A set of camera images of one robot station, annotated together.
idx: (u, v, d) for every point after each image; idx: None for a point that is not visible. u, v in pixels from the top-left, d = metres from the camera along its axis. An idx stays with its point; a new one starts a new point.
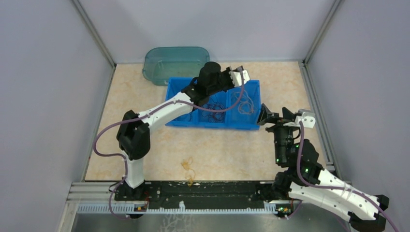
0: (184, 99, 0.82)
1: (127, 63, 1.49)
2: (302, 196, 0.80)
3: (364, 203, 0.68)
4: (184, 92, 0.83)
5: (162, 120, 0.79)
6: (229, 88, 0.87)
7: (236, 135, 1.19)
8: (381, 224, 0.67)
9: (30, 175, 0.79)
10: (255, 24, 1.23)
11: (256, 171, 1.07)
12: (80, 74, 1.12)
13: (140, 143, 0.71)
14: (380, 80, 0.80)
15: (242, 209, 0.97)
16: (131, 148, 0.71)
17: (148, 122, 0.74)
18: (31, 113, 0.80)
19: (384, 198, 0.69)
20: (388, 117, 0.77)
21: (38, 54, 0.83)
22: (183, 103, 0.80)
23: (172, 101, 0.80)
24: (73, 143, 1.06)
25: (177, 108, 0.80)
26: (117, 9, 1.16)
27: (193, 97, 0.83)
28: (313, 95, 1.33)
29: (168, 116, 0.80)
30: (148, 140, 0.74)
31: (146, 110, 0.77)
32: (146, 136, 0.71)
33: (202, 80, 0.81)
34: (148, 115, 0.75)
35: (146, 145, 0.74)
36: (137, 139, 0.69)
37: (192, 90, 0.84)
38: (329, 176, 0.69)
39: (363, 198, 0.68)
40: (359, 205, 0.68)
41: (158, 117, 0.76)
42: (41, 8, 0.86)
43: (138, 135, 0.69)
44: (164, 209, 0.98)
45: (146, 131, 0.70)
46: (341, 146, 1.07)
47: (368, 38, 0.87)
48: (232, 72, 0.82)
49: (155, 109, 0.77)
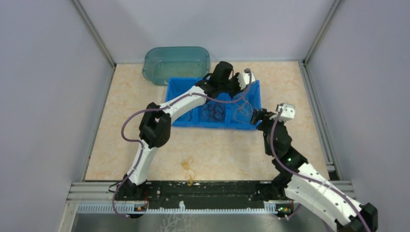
0: (198, 92, 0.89)
1: (127, 63, 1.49)
2: (295, 196, 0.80)
3: (341, 203, 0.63)
4: (198, 86, 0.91)
5: (180, 112, 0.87)
6: (236, 90, 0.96)
7: (236, 135, 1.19)
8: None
9: (30, 175, 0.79)
10: (255, 24, 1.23)
11: (256, 171, 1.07)
12: (80, 74, 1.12)
13: (162, 132, 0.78)
14: (380, 80, 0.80)
15: (243, 209, 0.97)
16: (154, 137, 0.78)
17: (169, 112, 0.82)
18: (31, 112, 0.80)
19: (372, 208, 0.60)
20: (388, 116, 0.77)
21: (37, 53, 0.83)
22: (198, 95, 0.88)
23: (188, 94, 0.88)
24: (73, 143, 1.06)
25: (193, 100, 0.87)
26: (117, 9, 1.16)
27: (205, 90, 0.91)
28: (312, 95, 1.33)
29: (184, 108, 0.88)
30: (168, 130, 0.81)
31: (166, 102, 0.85)
32: (168, 125, 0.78)
33: (216, 76, 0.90)
34: (168, 106, 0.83)
35: (167, 134, 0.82)
36: (160, 128, 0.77)
37: (205, 84, 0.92)
38: (310, 169, 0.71)
39: (342, 198, 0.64)
40: (336, 203, 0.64)
41: (178, 108, 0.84)
42: (41, 8, 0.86)
43: (160, 124, 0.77)
44: (165, 209, 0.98)
45: (168, 120, 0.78)
46: (341, 146, 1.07)
47: (368, 37, 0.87)
48: (240, 75, 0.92)
49: (174, 101, 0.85)
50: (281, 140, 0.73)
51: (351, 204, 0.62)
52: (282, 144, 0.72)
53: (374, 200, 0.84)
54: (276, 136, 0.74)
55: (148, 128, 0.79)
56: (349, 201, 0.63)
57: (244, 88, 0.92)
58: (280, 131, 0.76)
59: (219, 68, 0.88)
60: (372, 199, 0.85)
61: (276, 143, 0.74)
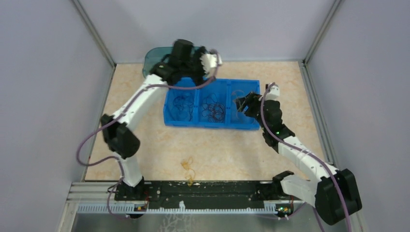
0: (155, 81, 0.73)
1: (127, 63, 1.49)
2: (289, 184, 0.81)
3: (316, 166, 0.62)
4: (152, 74, 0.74)
5: (141, 112, 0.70)
6: (200, 75, 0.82)
7: (236, 135, 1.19)
8: (326, 189, 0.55)
9: (30, 175, 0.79)
10: (255, 24, 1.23)
11: (256, 171, 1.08)
12: (80, 74, 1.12)
13: (127, 142, 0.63)
14: (380, 80, 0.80)
15: (243, 209, 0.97)
16: (122, 148, 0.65)
17: (125, 121, 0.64)
18: (31, 113, 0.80)
19: (349, 174, 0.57)
20: (388, 117, 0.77)
21: (37, 54, 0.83)
22: (155, 87, 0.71)
23: (143, 89, 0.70)
24: (73, 143, 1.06)
25: (151, 94, 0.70)
26: (118, 9, 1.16)
27: (163, 75, 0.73)
28: (313, 95, 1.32)
29: (145, 106, 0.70)
30: (135, 137, 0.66)
31: (119, 108, 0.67)
32: (129, 135, 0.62)
33: (175, 53, 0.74)
34: (123, 113, 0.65)
35: (136, 142, 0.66)
36: (123, 141, 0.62)
37: (160, 66, 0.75)
38: (295, 139, 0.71)
39: (318, 162, 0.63)
40: (311, 167, 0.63)
41: (135, 112, 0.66)
42: (41, 9, 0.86)
43: (121, 137, 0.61)
44: (164, 209, 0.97)
45: (128, 130, 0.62)
46: (341, 146, 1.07)
47: (367, 38, 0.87)
48: (204, 55, 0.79)
49: (130, 104, 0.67)
50: (271, 111, 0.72)
51: (326, 168, 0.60)
52: (270, 115, 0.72)
53: (374, 200, 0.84)
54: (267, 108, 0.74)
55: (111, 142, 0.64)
56: (325, 165, 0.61)
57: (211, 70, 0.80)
58: (271, 104, 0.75)
59: (179, 45, 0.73)
60: (373, 199, 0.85)
61: (267, 115, 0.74)
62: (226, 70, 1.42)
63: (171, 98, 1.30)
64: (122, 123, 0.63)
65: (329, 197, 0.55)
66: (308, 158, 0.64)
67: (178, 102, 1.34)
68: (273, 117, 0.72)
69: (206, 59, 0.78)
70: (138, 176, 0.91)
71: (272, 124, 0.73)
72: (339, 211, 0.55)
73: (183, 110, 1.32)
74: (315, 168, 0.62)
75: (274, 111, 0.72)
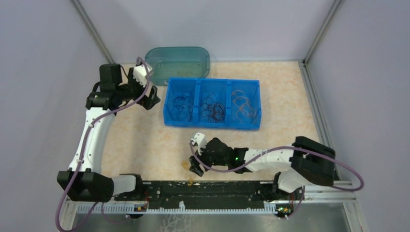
0: (98, 113, 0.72)
1: (127, 63, 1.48)
2: (285, 184, 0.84)
3: (280, 155, 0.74)
4: (90, 108, 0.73)
5: (99, 148, 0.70)
6: (139, 90, 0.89)
7: (236, 135, 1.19)
8: (302, 165, 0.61)
9: (30, 175, 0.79)
10: (255, 24, 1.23)
11: (256, 171, 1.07)
12: (80, 74, 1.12)
13: (99, 185, 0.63)
14: (380, 80, 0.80)
15: (242, 209, 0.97)
16: (97, 194, 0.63)
17: (87, 167, 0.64)
18: (31, 112, 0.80)
19: (301, 139, 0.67)
20: (387, 117, 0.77)
21: (38, 54, 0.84)
22: (101, 119, 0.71)
23: (89, 126, 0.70)
24: (72, 143, 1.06)
25: (101, 127, 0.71)
26: (118, 9, 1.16)
27: (103, 103, 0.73)
28: (313, 95, 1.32)
29: (100, 140, 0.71)
30: (103, 176, 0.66)
31: (73, 159, 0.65)
32: (97, 176, 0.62)
33: (107, 79, 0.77)
34: (79, 161, 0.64)
35: (106, 180, 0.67)
36: (94, 187, 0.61)
37: (96, 97, 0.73)
38: (250, 151, 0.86)
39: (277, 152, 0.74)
40: (278, 157, 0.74)
41: (92, 153, 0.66)
42: (41, 9, 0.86)
43: (89, 183, 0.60)
44: (164, 209, 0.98)
45: (95, 173, 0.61)
46: (342, 146, 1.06)
47: (367, 38, 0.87)
48: (134, 70, 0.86)
49: (83, 149, 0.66)
50: (217, 150, 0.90)
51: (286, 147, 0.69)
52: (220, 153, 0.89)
53: (374, 199, 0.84)
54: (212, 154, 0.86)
55: (83, 195, 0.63)
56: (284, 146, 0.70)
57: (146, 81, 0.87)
58: (213, 142, 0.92)
59: (107, 68, 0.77)
60: (373, 198, 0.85)
61: (217, 154, 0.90)
62: (226, 70, 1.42)
63: (171, 98, 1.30)
64: (85, 170, 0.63)
65: (310, 169, 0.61)
66: (270, 154, 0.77)
67: (178, 102, 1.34)
68: (222, 151, 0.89)
69: (138, 73, 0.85)
70: (129, 178, 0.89)
71: (227, 157, 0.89)
72: (326, 170, 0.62)
73: (183, 110, 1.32)
74: (280, 158, 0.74)
75: (218, 148, 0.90)
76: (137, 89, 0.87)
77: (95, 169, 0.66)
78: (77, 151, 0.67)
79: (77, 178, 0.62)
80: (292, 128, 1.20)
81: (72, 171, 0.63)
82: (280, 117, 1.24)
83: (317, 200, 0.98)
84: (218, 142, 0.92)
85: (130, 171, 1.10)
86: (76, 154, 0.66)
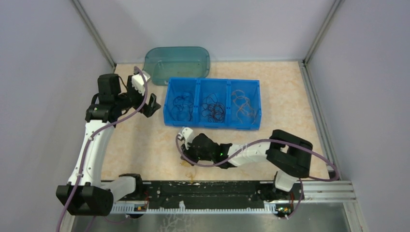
0: (97, 126, 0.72)
1: (127, 63, 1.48)
2: (282, 182, 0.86)
3: (257, 148, 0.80)
4: (89, 120, 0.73)
5: (99, 161, 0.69)
6: (139, 98, 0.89)
7: (236, 135, 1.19)
8: (274, 156, 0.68)
9: (30, 175, 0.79)
10: (255, 24, 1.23)
11: (256, 171, 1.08)
12: (80, 74, 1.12)
13: (99, 200, 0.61)
14: (380, 80, 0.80)
15: (242, 209, 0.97)
16: (98, 209, 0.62)
17: (86, 181, 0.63)
18: (31, 112, 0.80)
19: (277, 132, 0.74)
20: (387, 116, 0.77)
21: (37, 54, 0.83)
22: (100, 132, 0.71)
23: (89, 139, 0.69)
24: (72, 143, 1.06)
25: (100, 140, 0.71)
26: (118, 9, 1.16)
27: (103, 115, 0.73)
28: (313, 95, 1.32)
29: (100, 153, 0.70)
30: (103, 190, 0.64)
31: (72, 172, 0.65)
32: (97, 189, 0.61)
33: (105, 91, 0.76)
34: (79, 175, 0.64)
35: (107, 194, 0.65)
36: (93, 201, 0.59)
37: (95, 109, 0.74)
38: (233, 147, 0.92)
39: (256, 145, 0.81)
40: (256, 152, 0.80)
41: (92, 166, 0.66)
42: (41, 9, 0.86)
43: (88, 198, 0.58)
44: (164, 209, 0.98)
45: (94, 187, 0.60)
46: (342, 145, 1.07)
47: (367, 38, 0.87)
48: (132, 79, 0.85)
49: (82, 162, 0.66)
50: (203, 146, 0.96)
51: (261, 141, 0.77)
52: (206, 150, 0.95)
53: (374, 199, 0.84)
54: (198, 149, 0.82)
55: (82, 209, 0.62)
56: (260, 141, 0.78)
57: (142, 88, 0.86)
58: (199, 137, 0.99)
59: (105, 81, 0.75)
60: (373, 198, 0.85)
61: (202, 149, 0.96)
62: (226, 70, 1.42)
63: (171, 98, 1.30)
64: (84, 184, 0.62)
65: (282, 161, 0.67)
66: (250, 147, 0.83)
67: (178, 102, 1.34)
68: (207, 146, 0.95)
69: (135, 81, 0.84)
70: (129, 179, 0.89)
71: (212, 152, 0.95)
72: (300, 162, 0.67)
73: (183, 110, 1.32)
74: (258, 150, 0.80)
75: (205, 144, 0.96)
76: (136, 98, 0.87)
77: (94, 183, 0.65)
78: (77, 164, 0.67)
79: (76, 192, 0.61)
80: (292, 128, 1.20)
81: (72, 185, 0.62)
82: (280, 117, 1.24)
83: (318, 200, 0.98)
84: (203, 137, 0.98)
85: (131, 170, 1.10)
86: (76, 167, 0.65)
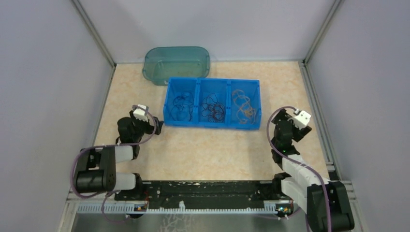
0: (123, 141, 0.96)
1: (127, 63, 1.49)
2: (288, 186, 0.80)
3: (311, 176, 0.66)
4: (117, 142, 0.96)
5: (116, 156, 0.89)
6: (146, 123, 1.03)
7: (236, 135, 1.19)
8: (313, 192, 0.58)
9: (29, 175, 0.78)
10: (255, 23, 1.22)
11: (256, 171, 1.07)
12: (80, 73, 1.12)
13: (111, 160, 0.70)
14: (380, 80, 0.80)
15: (242, 209, 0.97)
16: (105, 167, 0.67)
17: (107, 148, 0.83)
18: (32, 113, 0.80)
19: (341, 186, 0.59)
20: (388, 116, 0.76)
21: (37, 54, 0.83)
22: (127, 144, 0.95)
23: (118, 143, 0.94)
24: (73, 143, 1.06)
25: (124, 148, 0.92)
26: (117, 9, 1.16)
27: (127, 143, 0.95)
28: (313, 95, 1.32)
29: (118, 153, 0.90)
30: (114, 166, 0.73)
31: None
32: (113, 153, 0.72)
33: (125, 134, 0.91)
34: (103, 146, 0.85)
35: (114, 171, 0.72)
36: (109, 161, 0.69)
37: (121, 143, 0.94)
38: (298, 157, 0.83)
39: (313, 174, 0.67)
40: (306, 177, 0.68)
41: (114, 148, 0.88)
42: (40, 9, 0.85)
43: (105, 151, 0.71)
44: (164, 209, 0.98)
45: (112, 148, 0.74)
46: (342, 145, 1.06)
47: (368, 37, 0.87)
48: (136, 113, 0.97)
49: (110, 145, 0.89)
50: (283, 132, 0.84)
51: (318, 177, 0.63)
52: (281, 136, 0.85)
53: (374, 200, 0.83)
54: (279, 128, 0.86)
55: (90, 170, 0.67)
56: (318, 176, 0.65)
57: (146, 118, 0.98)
58: (289, 127, 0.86)
59: (124, 127, 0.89)
60: (373, 199, 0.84)
61: (279, 133, 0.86)
62: (226, 70, 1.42)
63: (171, 98, 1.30)
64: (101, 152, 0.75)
65: (316, 202, 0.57)
66: (305, 170, 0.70)
67: (178, 102, 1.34)
68: (283, 137, 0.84)
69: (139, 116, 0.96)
70: (129, 177, 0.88)
71: (282, 143, 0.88)
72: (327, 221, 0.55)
73: (183, 110, 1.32)
74: (309, 178, 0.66)
75: (285, 132, 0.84)
76: (144, 125, 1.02)
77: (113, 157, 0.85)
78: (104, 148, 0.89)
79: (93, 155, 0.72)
80: None
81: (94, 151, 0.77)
82: None
83: None
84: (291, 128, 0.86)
85: (130, 170, 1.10)
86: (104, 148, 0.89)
